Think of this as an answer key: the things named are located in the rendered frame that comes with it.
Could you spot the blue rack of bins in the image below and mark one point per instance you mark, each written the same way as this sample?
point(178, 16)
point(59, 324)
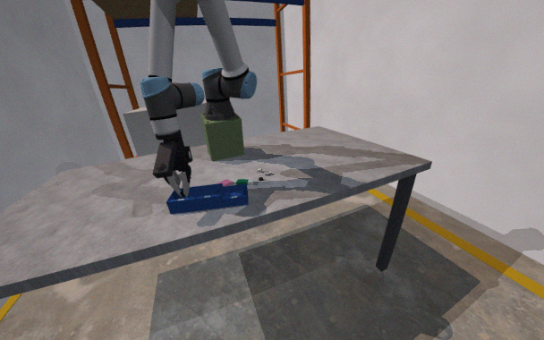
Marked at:
point(208, 197)

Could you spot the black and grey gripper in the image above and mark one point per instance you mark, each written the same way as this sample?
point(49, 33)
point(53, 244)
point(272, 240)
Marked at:
point(181, 162)

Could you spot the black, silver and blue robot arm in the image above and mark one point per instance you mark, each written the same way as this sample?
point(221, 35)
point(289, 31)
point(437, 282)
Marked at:
point(162, 97)

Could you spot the pink square pad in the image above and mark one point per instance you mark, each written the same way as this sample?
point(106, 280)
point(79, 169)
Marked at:
point(226, 182)

